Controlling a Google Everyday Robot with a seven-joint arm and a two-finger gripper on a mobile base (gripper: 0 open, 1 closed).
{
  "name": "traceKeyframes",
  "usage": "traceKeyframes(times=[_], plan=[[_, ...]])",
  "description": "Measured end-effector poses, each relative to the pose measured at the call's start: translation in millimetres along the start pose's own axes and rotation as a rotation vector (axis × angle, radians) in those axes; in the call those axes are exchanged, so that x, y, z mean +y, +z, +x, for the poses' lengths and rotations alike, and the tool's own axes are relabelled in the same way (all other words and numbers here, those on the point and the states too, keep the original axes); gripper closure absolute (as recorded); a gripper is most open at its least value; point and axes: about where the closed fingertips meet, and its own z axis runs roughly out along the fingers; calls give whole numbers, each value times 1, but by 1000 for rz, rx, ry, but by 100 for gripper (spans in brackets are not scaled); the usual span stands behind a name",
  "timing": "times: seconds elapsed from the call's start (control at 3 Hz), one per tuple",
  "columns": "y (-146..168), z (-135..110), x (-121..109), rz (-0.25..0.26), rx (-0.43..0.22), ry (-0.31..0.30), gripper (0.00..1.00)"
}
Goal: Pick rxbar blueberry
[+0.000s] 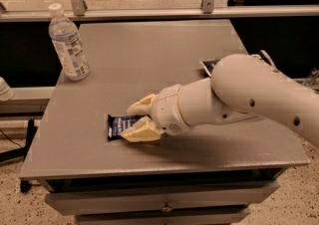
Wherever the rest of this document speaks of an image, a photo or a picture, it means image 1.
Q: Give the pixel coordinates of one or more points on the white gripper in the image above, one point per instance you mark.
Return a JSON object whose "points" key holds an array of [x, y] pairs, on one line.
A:
{"points": [[166, 109]]}

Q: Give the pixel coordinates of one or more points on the dark blue rxbar wrapper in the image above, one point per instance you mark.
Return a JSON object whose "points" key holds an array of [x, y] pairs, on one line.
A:
{"points": [[117, 124]]}

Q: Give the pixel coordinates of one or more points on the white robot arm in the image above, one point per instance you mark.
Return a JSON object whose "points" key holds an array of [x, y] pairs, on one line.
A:
{"points": [[240, 87]]}

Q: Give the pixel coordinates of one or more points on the blue kettle chips bag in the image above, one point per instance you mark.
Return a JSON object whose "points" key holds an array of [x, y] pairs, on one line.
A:
{"points": [[208, 66]]}

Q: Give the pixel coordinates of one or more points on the grey table with drawers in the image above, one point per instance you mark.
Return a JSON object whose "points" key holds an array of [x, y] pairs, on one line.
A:
{"points": [[207, 176]]}

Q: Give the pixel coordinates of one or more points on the clear plastic water bottle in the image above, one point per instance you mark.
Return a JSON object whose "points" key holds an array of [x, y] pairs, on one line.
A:
{"points": [[66, 40]]}

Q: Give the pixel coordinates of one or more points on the black stand base with cable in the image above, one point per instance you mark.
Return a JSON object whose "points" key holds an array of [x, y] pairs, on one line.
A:
{"points": [[22, 151]]}

